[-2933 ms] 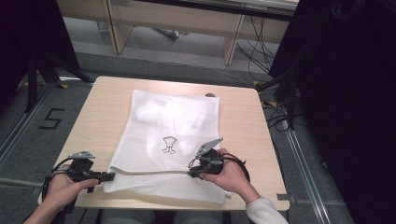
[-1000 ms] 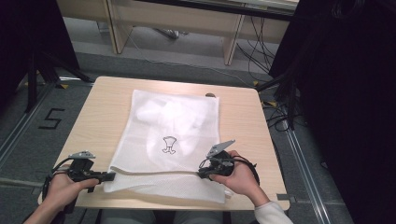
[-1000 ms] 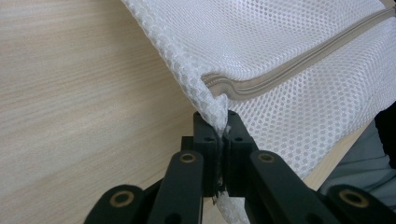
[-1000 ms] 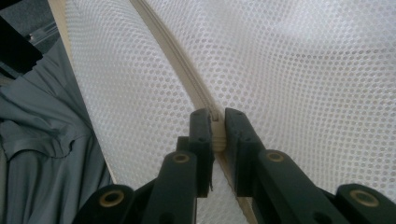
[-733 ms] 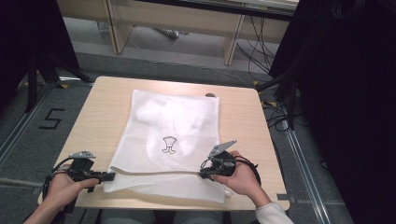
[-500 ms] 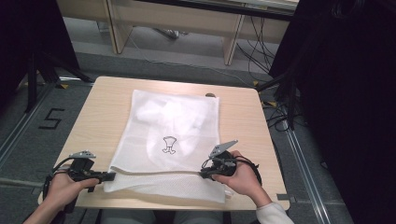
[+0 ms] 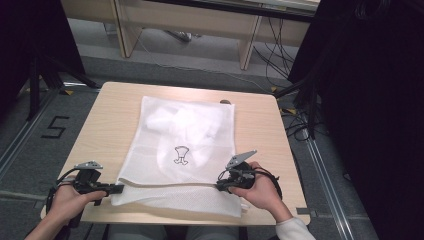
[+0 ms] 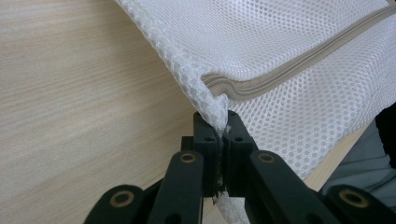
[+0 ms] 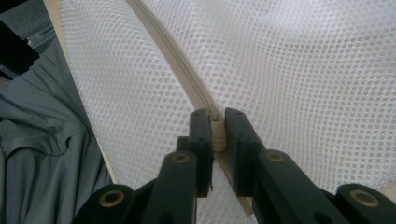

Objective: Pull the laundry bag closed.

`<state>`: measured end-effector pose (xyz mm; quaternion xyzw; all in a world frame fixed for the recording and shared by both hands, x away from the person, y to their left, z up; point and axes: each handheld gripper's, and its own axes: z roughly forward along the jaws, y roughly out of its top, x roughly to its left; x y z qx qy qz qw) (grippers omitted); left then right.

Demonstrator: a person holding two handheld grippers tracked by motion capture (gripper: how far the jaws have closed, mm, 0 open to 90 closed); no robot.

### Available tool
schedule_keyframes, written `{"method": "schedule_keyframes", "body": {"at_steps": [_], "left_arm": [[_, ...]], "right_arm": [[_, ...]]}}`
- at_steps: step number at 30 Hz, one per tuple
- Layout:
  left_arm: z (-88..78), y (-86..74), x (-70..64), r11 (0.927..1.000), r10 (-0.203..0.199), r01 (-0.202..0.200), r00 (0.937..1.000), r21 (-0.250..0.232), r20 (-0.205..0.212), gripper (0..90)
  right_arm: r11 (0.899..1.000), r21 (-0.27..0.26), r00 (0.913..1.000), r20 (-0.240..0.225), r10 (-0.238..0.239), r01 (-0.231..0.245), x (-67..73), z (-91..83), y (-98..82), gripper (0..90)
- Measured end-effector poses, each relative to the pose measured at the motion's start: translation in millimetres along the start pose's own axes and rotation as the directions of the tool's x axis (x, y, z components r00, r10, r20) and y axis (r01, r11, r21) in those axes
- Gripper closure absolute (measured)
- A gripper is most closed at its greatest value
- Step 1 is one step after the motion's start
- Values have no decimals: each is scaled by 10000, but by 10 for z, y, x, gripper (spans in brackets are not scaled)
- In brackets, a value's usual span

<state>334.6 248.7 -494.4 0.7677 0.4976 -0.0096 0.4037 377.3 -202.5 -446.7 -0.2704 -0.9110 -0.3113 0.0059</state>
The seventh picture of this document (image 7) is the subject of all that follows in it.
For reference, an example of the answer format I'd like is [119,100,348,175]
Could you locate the person's right hand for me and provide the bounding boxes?
[229,161,291,223]

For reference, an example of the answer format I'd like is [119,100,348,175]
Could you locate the black floor cables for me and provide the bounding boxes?
[279,105,332,142]

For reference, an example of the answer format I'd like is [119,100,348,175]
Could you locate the black curtain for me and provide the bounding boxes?
[0,0,86,116]
[288,0,424,240]

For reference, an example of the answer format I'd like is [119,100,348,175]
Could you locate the metal floor rail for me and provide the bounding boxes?
[0,89,58,181]
[301,129,356,240]

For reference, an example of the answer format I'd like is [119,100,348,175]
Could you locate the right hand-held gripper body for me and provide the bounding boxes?
[221,149,258,190]

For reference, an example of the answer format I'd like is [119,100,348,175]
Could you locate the hanging black cables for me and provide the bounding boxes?
[252,16,301,88]

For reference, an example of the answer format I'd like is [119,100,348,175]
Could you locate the person's left hand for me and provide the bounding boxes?
[49,184,109,225]

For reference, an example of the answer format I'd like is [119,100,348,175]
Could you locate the black tripod stand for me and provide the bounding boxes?
[274,71,327,140]
[25,54,102,122]

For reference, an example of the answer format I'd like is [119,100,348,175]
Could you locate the white garment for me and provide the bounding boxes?
[144,101,223,184]

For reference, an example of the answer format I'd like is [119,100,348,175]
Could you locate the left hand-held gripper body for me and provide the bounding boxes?
[73,161,108,195]

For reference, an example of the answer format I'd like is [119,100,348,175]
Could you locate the beige wooden desk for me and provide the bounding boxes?
[59,0,322,71]

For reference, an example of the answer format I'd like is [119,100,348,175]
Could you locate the white mesh laundry bag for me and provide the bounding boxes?
[110,95,250,219]

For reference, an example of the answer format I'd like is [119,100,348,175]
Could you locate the grey power strip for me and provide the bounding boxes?
[163,29,202,43]

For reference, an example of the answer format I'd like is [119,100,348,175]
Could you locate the white floor cable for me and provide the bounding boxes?
[133,29,268,95]

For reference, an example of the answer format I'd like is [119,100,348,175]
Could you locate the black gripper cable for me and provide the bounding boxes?
[45,167,84,229]
[218,166,284,201]

